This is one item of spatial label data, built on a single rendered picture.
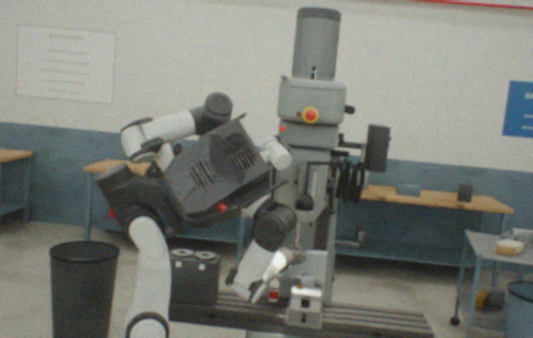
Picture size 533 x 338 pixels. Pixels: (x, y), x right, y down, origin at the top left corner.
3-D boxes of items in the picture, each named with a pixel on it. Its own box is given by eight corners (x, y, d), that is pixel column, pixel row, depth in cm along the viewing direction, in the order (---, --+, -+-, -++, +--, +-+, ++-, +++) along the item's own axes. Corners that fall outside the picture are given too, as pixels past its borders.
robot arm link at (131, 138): (148, 169, 199) (121, 164, 180) (139, 144, 201) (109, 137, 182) (173, 156, 196) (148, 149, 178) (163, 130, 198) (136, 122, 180)
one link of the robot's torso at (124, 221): (114, 221, 171) (148, 202, 173) (115, 211, 184) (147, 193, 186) (136, 255, 174) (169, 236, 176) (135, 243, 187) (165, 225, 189)
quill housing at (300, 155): (324, 226, 224) (333, 148, 220) (274, 221, 225) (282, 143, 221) (323, 215, 243) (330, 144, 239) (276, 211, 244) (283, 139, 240)
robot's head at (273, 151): (266, 163, 183) (290, 150, 184) (253, 146, 190) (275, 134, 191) (271, 175, 188) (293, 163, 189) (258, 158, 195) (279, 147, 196)
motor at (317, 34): (335, 84, 240) (343, 9, 235) (290, 80, 241) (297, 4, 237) (333, 85, 260) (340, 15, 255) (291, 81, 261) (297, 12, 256)
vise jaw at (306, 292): (320, 301, 229) (321, 292, 228) (291, 298, 230) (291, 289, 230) (320, 296, 235) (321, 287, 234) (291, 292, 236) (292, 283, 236)
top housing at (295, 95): (344, 125, 205) (349, 82, 203) (274, 119, 207) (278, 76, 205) (337, 120, 252) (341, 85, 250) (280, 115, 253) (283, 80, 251)
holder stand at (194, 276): (213, 306, 232) (216, 260, 229) (162, 299, 234) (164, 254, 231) (218, 295, 244) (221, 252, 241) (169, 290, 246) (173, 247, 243)
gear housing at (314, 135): (338, 149, 216) (341, 124, 215) (276, 144, 218) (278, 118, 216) (334, 142, 249) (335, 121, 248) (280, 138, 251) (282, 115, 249)
